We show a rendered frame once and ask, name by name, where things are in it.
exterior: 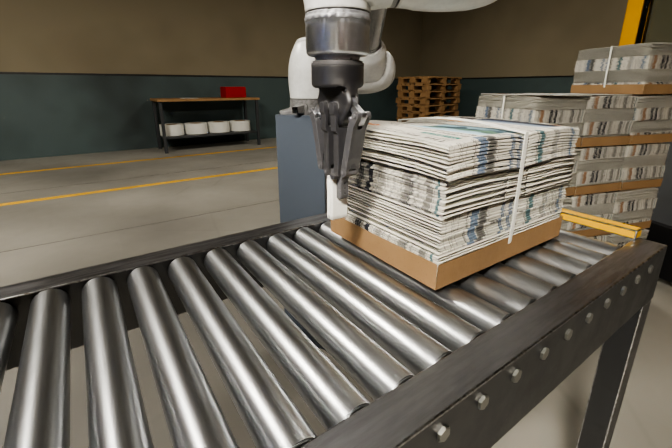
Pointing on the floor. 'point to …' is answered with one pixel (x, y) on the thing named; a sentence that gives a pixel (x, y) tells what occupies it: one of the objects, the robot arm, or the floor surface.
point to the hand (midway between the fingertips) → (337, 196)
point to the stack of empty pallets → (427, 96)
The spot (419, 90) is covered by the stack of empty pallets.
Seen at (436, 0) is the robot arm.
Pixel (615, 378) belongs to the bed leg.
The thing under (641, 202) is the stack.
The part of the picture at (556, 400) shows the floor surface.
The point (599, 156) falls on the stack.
